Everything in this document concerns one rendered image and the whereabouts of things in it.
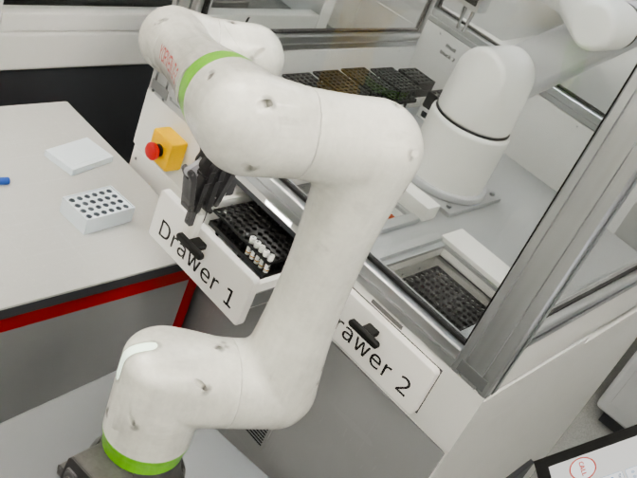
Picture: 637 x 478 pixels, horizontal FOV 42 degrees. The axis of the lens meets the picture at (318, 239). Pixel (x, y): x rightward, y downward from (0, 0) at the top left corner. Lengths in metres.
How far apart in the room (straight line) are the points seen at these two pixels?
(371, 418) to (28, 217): 0.79
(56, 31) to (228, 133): 1.32
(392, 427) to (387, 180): 0.73
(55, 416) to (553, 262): 0.80
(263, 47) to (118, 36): 0.98
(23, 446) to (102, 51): 1.24
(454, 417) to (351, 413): 0.25
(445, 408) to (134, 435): 0.59
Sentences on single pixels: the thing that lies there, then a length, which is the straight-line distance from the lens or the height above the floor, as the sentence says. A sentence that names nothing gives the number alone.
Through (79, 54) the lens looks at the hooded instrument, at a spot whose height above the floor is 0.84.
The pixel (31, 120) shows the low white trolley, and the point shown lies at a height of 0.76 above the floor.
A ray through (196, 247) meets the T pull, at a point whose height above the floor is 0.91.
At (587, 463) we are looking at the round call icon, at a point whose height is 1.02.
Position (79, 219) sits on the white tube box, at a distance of 1.76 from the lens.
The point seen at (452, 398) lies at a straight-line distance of 1.52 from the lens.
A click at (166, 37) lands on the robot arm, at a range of 1.26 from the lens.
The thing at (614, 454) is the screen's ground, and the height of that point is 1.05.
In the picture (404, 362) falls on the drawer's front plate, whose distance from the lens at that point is 1.53.
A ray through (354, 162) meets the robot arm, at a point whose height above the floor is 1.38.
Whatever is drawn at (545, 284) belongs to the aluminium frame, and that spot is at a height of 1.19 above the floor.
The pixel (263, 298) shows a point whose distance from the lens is 1.59.
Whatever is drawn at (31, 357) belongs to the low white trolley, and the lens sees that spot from 1.73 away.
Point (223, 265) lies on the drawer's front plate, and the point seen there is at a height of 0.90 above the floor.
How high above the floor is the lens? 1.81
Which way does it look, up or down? 32 degrees down
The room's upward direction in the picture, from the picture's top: 24 degrees clockwise
